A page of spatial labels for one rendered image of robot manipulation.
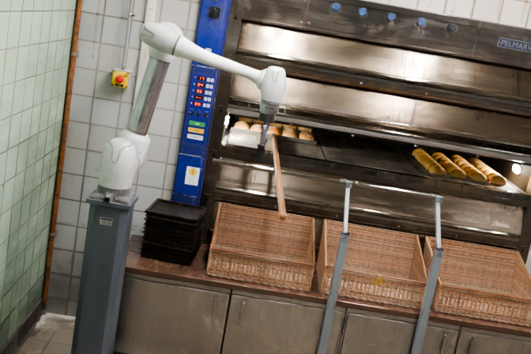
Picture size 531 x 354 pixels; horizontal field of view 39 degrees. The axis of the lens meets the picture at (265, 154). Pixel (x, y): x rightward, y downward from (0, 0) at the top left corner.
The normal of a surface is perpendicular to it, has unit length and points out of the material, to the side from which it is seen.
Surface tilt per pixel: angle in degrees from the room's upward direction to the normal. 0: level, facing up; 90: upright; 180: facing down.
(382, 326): 90
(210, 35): 90
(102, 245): 90
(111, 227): 90
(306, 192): 70
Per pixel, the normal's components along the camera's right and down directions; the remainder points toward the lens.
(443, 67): 0.09, -0.15
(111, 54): 0.00, 0.19
